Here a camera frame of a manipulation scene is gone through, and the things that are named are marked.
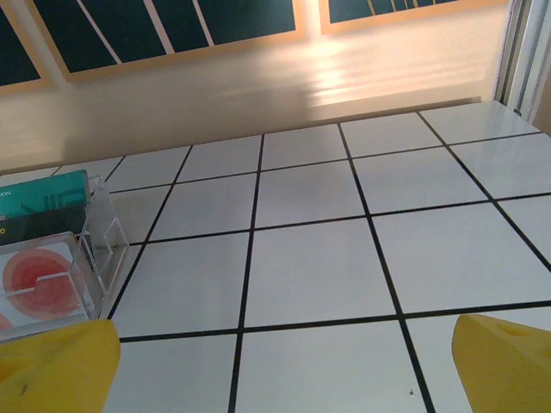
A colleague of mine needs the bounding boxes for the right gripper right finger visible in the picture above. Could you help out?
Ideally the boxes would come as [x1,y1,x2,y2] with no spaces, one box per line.
[450,313,551,413]

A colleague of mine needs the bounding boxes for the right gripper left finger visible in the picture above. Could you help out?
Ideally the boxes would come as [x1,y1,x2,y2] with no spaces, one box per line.
[0,318,122,413]

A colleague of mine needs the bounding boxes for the white card red circles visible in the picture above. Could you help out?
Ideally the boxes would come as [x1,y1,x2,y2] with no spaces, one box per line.
[0,238,95,333]

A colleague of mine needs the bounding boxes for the teal credit card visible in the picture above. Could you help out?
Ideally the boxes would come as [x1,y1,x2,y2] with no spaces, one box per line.
[0,170,92,216]

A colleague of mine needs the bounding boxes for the aluminium frame post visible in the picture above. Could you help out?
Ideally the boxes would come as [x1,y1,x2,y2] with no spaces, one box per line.
[492,0,551,126]

